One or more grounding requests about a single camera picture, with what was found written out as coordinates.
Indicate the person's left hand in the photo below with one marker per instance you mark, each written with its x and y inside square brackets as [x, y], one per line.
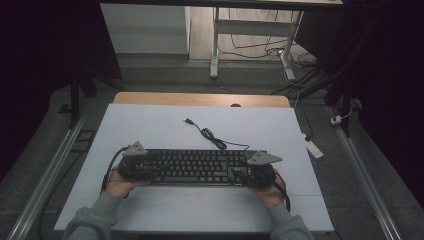
[120, 186]

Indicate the black table grommet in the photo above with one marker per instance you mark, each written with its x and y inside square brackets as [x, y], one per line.
[235, 105]

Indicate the white board sheet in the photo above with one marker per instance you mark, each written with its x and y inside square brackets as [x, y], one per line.
[160, 126]

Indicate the white desk frame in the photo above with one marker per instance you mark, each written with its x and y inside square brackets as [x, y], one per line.
[250, 27]

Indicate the black metal stand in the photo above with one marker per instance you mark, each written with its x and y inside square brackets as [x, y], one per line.
[75, 96]
[340, 90]

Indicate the person's right hand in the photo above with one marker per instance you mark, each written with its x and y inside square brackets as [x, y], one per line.
[271, 196]

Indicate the wooden table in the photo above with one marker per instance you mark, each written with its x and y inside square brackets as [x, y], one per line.
[186, 99]

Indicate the aluminium rail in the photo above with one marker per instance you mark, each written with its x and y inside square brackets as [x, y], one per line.
[50, 173]
[363, 176]

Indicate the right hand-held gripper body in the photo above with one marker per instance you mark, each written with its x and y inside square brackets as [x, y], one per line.
[261, 173]

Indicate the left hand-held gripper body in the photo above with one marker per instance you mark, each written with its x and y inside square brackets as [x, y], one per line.
[133, 165]

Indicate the small white adapter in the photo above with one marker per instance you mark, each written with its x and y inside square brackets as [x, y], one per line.
[336, 120]

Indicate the white cabinet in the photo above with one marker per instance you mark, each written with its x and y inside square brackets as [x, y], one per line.
[143, 30]

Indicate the white power strip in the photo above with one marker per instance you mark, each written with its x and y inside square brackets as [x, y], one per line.
[313, 148]

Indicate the black computer keyboard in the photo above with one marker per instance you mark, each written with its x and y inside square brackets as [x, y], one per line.
[196, 166]

